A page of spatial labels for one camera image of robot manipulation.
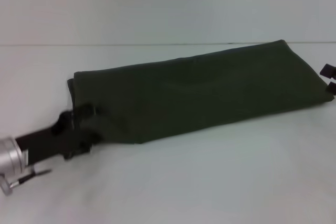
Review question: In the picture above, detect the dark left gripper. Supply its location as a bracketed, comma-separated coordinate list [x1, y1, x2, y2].
[14, 104, 105, 166]

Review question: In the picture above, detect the dark green t-shirt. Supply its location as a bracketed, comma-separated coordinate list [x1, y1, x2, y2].
[67, 39, 334, 146]

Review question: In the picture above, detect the dark red cable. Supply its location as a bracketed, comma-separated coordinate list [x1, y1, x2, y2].
[12, 168, 52, 186]

